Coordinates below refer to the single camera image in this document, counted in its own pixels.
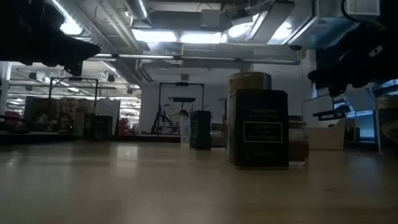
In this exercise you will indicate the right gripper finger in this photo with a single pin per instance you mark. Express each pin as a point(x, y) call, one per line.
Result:
point(326, 77)
point(338, 90)

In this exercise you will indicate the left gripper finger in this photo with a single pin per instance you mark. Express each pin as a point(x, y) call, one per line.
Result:
point(74, 68)
point(81, 49)

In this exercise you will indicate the black spice tin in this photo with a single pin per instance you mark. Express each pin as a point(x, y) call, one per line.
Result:
point(101, 127)
point(200, 130)
point(258, 140)

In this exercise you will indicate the small grey cap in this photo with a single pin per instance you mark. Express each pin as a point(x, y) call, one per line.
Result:
point(185, 130)

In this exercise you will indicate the white slanted panel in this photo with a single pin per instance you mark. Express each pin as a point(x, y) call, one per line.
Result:
point(360, 99)

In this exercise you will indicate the white monitor screen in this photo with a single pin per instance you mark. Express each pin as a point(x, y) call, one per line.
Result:
point(317, 107)

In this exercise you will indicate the patterned panel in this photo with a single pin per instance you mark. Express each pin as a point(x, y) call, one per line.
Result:
point(62, 109)

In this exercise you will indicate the white plastic tray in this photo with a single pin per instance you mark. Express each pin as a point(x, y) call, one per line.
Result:
point(326, 138)

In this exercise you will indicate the white board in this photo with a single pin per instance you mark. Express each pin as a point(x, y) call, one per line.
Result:
point(109, 107)

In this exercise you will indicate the ceiling light panel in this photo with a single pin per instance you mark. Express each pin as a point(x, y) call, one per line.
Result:
point(200, 38)
point(155, 35)

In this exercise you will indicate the red background items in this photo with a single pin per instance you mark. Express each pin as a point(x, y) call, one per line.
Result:
point(124, 127)

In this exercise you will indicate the silver ceiling pipe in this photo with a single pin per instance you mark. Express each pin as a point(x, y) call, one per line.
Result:
point(202, 58)

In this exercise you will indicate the grey ceiling box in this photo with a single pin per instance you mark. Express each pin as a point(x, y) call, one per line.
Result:
point(211, 18)

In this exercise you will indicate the black stand frame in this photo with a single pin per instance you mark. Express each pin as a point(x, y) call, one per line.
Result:
point(182, 84)
point(74, 79)

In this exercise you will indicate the round silver duct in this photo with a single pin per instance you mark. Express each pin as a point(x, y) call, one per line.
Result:
point(136, 7)

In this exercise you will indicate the black aluminium table frame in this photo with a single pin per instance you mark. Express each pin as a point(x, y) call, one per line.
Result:
point(46, 138)

